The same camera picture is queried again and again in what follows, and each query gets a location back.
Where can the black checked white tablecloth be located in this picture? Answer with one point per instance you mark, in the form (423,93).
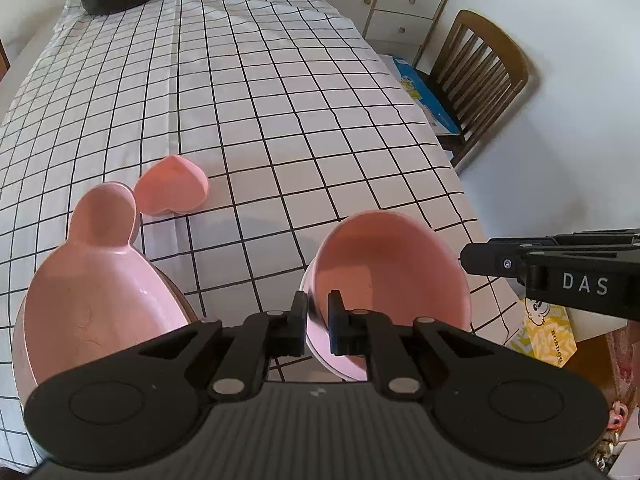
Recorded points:
(295,120)

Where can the wooden chair right side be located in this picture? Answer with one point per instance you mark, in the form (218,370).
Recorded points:
(478,73)

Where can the pink mouse-ear plate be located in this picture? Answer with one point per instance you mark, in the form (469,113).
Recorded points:
(95,295)

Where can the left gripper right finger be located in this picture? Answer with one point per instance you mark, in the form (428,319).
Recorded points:
(373,336)

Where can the yellow cartoon bag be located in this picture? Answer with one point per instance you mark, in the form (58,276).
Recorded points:
(545,335)

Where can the pink heart-shaped dish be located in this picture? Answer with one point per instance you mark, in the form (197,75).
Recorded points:
(174,184)

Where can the blue white printed box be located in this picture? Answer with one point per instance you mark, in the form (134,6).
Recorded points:
(439,119)

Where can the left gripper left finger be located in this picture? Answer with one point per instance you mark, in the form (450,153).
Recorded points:
(248,349)

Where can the large pink bowl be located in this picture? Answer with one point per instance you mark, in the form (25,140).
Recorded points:
(387,262)

